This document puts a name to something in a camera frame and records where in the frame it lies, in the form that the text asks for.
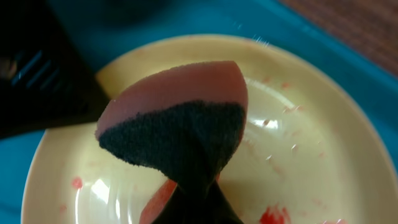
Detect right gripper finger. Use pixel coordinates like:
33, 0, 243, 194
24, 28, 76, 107
1, 0, 109, 138

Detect pink and black sponge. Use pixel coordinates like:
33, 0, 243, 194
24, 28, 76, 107
95, 60, 249, 224

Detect green rimmed plate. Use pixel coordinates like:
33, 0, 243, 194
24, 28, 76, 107
21, 35, 397, 223

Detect teal plastic serving tray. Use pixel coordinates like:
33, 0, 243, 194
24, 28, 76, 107
0, 0, 398, 224

